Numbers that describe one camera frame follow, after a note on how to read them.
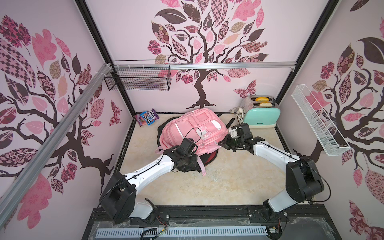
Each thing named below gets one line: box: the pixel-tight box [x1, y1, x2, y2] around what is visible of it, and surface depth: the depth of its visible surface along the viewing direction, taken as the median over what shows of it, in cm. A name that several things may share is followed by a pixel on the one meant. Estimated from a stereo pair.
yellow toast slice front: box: [259, 102, 273, 107], surface depth 103 cm
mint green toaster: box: [241, 94, 281, 128], surface depth 105 cm
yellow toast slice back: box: [255, 96, 270, 102], surface depth 105 cm
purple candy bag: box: [134, 108, 160, 127], surface depth 116 cm
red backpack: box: [199, 149, 219, 167], surface depth 91 cm
